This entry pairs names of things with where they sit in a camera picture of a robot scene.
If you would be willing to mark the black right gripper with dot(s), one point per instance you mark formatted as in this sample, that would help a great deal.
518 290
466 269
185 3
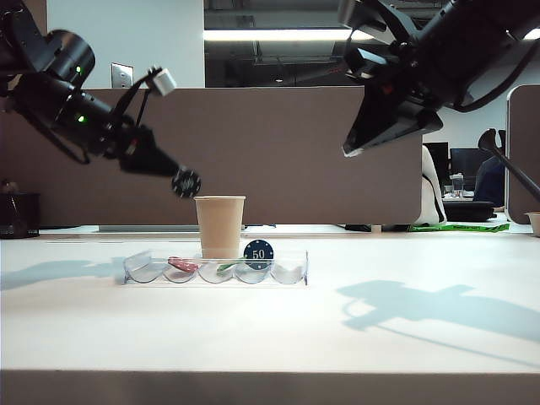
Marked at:
392 76

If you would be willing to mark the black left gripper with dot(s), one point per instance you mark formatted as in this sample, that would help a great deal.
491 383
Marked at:
137 152

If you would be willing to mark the black 100 poker chip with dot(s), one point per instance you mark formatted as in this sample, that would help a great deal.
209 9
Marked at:
187 183

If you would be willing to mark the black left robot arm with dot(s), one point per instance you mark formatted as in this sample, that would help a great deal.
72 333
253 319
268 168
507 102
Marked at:
55 84

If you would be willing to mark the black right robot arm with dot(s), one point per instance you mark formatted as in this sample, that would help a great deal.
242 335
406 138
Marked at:
460 42

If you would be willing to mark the brown paper cup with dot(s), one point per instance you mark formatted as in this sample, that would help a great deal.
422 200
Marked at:
219 228

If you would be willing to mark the red 10 poker chip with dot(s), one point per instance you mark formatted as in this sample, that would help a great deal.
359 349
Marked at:
183 265

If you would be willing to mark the clear plastic chip tray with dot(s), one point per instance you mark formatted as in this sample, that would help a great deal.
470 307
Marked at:
143 274

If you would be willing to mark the green 20 poker chip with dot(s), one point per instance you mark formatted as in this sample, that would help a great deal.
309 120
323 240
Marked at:
230 266

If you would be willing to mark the blue 50 poker chip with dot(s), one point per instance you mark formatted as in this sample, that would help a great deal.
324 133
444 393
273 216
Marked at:
258 254

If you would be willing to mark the tall black monitor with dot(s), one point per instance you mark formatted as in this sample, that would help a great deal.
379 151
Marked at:
439 164

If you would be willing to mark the wide black monitor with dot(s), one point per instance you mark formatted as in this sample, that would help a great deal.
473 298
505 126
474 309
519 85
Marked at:
468 162

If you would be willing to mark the person in dark shirt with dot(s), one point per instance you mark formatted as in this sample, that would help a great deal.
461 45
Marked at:
489 181

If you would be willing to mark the wide brown desk partition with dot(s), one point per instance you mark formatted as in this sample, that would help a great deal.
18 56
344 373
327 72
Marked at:
274 160

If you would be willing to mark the black diagonal pole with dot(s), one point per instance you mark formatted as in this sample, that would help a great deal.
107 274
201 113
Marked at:
512 166

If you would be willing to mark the green tape strip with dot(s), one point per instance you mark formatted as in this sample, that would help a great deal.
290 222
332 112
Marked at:
460 228

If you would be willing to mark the narrow brown desk partition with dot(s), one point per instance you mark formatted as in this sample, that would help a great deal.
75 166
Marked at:
525 160

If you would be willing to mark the black mesh pen holder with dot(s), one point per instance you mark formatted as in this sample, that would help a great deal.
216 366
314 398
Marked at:
21 215

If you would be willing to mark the long ceiling light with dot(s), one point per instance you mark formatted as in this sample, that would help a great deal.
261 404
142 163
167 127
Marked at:
274 35

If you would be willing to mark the beige paper bowl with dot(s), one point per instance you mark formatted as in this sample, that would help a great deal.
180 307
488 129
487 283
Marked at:
533 223

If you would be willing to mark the aluminium partition rail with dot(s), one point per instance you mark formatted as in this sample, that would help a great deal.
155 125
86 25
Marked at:
169 228

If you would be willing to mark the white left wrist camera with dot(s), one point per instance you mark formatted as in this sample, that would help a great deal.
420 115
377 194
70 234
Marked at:
163 81

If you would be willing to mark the metal wall plate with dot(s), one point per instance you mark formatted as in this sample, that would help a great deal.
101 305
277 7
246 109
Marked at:
122 77

